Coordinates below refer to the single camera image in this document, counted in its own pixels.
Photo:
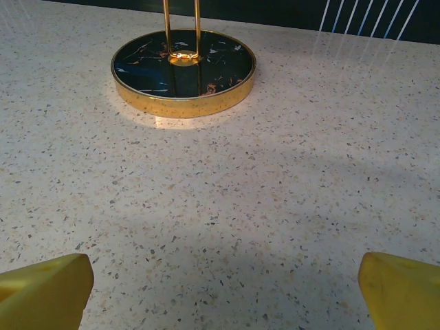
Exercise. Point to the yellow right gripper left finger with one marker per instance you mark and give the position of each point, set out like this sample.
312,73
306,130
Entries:
44,295

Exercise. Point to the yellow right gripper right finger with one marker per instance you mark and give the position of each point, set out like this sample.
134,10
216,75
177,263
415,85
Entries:
402,295

